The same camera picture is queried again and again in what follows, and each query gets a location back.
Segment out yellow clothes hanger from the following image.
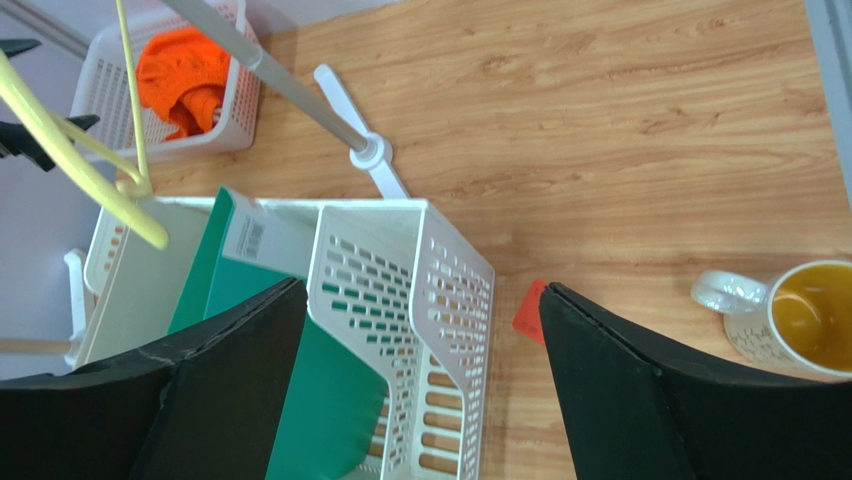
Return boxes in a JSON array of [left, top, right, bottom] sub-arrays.
[[0, 0, 170, 252]]

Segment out orange shorts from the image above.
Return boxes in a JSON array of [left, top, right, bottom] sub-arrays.
[[136, 27, 231, 141]]

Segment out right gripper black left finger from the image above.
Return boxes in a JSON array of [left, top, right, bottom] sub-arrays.
[[1, 279, 307, 479]]

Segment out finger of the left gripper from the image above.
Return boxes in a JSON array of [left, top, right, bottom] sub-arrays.
[[0, 114, 101, 173], [0, 38, 42, 59]]

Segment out white metal clothes rack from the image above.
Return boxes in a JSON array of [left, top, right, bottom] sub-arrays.
[[0, 0, 412, 367]]

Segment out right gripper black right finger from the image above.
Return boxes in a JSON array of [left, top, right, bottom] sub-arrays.
[[539, 283, 851, 479]]

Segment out white plastic file organizer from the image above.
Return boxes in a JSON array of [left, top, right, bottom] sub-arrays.
[[73, 194, 497, 480]]

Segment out white patterned mug yellow inside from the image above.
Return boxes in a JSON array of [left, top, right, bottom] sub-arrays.
[[691, 260, 851, 380]]

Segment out small red cube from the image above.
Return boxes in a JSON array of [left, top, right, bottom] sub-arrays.
[[512, 279, 547, 346]]

